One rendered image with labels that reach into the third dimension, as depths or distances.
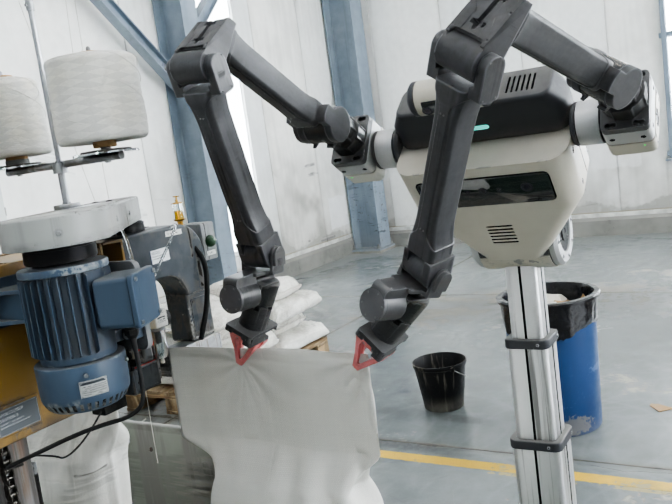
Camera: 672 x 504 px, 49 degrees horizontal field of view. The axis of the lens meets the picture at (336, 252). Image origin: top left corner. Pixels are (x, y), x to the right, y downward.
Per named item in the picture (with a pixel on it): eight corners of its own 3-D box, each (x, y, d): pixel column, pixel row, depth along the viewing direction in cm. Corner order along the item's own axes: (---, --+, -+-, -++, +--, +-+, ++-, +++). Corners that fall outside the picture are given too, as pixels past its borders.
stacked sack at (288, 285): (306, 292, 523) (303, 271, 521) (271, 307, 487) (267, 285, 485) (233, 293, 559) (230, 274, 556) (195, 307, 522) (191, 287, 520)
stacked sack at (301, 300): (328, 305, 528) (325, 285, 526) (273, 331, 471) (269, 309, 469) (278, 305, 551) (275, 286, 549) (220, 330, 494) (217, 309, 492)
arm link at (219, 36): (223, -1, 126) (181, 6, 131) (202, 71, 123) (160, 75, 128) (353, 115, 161) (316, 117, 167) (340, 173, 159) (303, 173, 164)
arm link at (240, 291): (285, 244, 145) (251, 242, 150) (246, 253, 135) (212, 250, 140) (287, 304, 147) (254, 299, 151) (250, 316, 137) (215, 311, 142)
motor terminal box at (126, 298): (166, 327, 130) (155, 263, 129) (146, 343, 120) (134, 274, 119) (121, 332, 131) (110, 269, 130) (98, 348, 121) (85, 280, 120)
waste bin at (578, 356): (621, 405, 370) (610, 279, 361) (599, 447, 327) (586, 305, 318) (526, 399, 395) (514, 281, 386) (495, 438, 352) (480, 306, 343)
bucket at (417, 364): (479, 397, 408) (474, 352, 404) (459, 417, 383) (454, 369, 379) (430, 394, 424) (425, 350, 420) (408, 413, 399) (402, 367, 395)
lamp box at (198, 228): (218, 257, 178) (212, 220, 177) (206, 261, 175) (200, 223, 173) (195, 258, 182) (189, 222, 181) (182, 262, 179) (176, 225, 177)
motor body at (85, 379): (151, 390, 131) (127, 252, 128) (83, 423, 118) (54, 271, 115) (93, 385, 139) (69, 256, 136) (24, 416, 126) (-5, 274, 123)
